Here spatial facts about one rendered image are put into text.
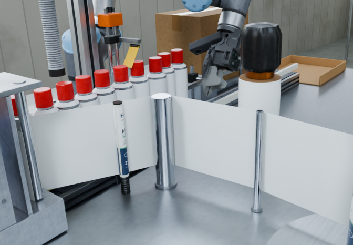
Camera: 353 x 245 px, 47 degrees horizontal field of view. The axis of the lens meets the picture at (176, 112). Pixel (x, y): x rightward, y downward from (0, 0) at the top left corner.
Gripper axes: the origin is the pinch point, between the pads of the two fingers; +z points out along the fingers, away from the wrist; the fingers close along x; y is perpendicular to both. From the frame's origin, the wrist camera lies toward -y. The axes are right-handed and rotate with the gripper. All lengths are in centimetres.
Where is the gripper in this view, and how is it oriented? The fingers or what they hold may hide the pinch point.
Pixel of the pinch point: (205, 92)
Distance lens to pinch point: 122.4
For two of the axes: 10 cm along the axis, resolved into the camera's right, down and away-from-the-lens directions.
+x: 5.7, 2.2, 7.9
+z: -2.8, 9.6, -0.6
